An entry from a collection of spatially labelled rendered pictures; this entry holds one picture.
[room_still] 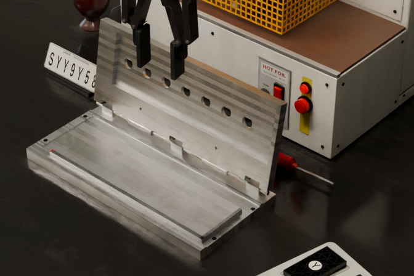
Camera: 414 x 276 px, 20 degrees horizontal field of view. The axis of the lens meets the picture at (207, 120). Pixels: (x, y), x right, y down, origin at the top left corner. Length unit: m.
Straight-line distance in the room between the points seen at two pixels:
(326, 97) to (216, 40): 0.27
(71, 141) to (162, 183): 0.22
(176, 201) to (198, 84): 0.22
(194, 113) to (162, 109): 0.08
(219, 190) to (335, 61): 0.32
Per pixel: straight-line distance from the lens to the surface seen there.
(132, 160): 2.18
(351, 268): 1.98
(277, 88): 2.20
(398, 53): 2.28
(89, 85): 2.39
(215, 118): 2.11
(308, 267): 1.96
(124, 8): 1.87
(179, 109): 2.17
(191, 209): 2.07
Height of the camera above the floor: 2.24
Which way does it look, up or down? 35 degrees down
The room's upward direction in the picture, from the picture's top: straight up
